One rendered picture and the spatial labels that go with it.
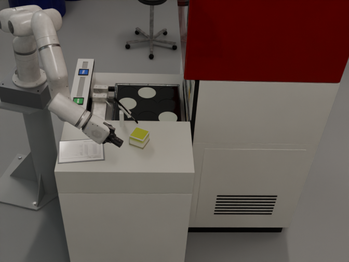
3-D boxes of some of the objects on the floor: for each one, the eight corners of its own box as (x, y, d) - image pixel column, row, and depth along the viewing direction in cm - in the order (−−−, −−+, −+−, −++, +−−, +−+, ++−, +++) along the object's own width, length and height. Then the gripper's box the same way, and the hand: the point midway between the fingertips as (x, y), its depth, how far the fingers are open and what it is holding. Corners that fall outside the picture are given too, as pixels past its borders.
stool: (183, 37, 480) (187, -13, 444) (169, 63, 443) (172, 11, 407) (138, 28, 488) (138, -22, 452) (121, 53, 452) (119, 2, 415)
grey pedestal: (-13, 199, 314) (-46, 104, 259) (17, 154, 346) (-5, 62, 291) (58, 215, 307) (40, 121, 252) (83, 168, 339) (72, 76, 284)
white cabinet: (175, 165, 346) (182, 74, 291) (181, 284, 275) (192, 194, 220) (88, 164, 342) (78, 72, 287) (71, 284, 271) (54, 193, 216)
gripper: (95, 104, 191) (132, 129, 195) (80, 125, 200) (116, 147, 204) (88, 115, 185) (127, 140, 189) (74, 136, 195) (110, 159, 199)
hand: (117, 142), depth 196 cm, fingers closed
